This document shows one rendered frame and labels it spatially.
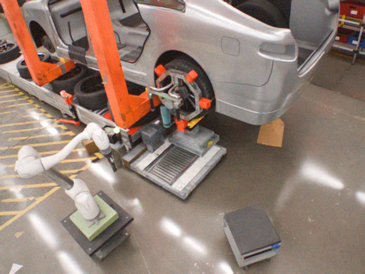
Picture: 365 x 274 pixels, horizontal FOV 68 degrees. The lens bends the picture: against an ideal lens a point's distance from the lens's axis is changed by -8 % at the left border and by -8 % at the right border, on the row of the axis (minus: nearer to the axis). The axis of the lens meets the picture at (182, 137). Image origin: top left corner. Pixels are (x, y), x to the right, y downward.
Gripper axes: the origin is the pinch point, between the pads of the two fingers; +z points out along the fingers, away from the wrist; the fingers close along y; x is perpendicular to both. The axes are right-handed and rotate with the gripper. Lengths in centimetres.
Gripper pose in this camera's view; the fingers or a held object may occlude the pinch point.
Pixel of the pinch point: (114, 168)
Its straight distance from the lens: 250.0
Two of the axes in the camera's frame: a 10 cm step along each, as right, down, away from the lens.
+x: 7.9, -4.9, 3.7
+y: 6.0, 4.7, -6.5
